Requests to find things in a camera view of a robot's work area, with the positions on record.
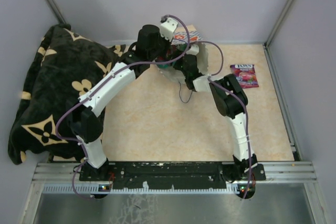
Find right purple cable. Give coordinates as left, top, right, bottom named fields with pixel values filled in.
left=191, top=41, right=257, bottom=200

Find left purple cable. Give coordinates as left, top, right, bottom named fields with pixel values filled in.
left=55, top=14, right=191, bottom=200

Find purple cable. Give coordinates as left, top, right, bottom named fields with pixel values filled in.
left=191, top=41, right=257, bottom=200
left=55, top=14, right=191, bottom=200

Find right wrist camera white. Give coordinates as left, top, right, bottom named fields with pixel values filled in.
left=186, top=45, right=199, bottom=56

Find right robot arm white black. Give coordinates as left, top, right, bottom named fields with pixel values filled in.
left=174, top=55, right=258, bottom=180

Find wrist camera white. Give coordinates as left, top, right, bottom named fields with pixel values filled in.
left=186, top=45, right=199, bottom=56
left=159, top=17, right=179, bottom=41

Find blue checkered paper bag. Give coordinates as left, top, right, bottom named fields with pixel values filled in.
left=157, top=25, right=211, bottom=93

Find right aluminium frame post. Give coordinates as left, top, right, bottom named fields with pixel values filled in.
left=264, top=0, right=296, bottom=48

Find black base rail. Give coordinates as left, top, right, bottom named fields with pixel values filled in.
left=78, top=159, right=266, bottom=192

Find purple Fox's candy packet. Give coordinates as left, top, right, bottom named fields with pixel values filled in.
left=230, top=64, right=259, bottom=89

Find black floral plush blanket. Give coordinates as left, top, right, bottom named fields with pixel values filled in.
left=7, top=24, right=126, bottom=165

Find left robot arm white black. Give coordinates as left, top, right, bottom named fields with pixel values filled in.
left=67, top=20, right=178, bottom=180

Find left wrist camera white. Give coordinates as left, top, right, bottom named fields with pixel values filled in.
left=159, top=17, right=179, bottom=41

